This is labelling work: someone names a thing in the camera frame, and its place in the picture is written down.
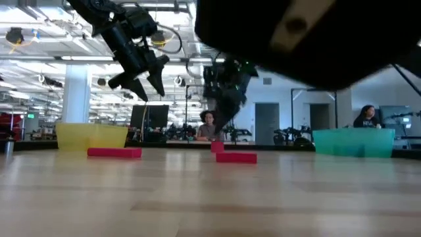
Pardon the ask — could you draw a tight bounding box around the grey background monitor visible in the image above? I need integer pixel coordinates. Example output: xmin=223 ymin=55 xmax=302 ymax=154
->
xmin=378 ymin=105 xmax=412 ymax=130

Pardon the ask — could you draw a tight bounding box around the black background rig frame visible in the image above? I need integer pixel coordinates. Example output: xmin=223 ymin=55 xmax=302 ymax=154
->
xmin=290 ymin=87 xmax=338 ymax=131
xmin=185 ymin=84 xmax=211 ymax=141

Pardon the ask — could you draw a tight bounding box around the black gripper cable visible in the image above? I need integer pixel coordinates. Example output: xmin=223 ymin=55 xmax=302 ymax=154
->
xmin=154 ymin=22 xmax=184 ymax=55

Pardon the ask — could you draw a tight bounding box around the grey door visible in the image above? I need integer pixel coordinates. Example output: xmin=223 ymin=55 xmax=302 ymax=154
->
xmin=309 ymin=103 xmax=330 ymax=132
xmin=255 ymin=103 xmax=280 ymax=146

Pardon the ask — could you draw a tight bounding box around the teal plastic bin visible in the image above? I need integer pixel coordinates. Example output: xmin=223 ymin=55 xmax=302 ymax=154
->
xmin=312 ymin=128 xmax=396 ymax=159

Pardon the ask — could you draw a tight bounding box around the black table frame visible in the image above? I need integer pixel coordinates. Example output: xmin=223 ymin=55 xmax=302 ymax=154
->
xmin=0 ymin=140 xmax=421 ymax=160

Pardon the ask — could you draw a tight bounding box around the white pillar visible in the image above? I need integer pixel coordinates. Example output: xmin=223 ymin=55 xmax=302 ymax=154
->
xmin=61 ymin=65 xmax=93 ymax=124

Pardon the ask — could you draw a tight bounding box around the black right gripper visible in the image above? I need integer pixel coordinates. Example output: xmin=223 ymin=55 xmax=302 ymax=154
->
xmin=201 ymin=57 xmax=259 ymax=134

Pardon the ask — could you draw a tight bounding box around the metal bottle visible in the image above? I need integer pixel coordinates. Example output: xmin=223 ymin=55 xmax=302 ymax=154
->
xmin=3 ymin=136 xmax=15 ymax=157

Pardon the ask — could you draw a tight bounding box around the overhead light bar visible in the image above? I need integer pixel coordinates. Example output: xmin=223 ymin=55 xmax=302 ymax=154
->
xmin=0 ymin=55 xmax=228 ymax=65

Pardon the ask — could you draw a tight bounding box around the long red block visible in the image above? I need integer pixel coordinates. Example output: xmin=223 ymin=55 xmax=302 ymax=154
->
xmin=87 ymin=147 xmax=143 ymax=159

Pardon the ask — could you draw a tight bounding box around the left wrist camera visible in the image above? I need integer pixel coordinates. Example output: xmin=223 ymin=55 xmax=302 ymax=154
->
xmin=126 ymin=6 xmax=159 ymax=38

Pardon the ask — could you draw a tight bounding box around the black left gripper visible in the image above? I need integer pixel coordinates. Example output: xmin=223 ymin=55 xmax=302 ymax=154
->
xmin=100 ymin=22 xmax=171 ymax=103

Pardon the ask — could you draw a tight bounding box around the black ceiling cable reel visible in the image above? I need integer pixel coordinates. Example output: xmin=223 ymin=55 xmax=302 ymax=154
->
xmin=5 ymin=27 xmax=25 ymax=45
xmin=151 ymin=30 xmax=167 ymax=47

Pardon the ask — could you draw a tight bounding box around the yellow plastic bin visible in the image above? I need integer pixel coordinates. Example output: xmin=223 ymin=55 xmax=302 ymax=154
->
xmin=55 ymin=123 xmax=129 ymax=152

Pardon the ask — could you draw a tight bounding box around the black monitor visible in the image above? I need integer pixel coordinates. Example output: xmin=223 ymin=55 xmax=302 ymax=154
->
xmin=130 ymin=105 xmax=170 ymax=130

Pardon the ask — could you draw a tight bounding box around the person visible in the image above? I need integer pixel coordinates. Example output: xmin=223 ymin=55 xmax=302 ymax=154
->
xmin=353 ymin=105 xmax=383 ymax=130
xmin=196 ymin=110 xmax=225 ymax=142

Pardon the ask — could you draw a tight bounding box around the short red block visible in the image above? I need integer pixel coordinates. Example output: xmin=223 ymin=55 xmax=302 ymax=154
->
xmin=215 ymin=151 xmax=258 ymax=165

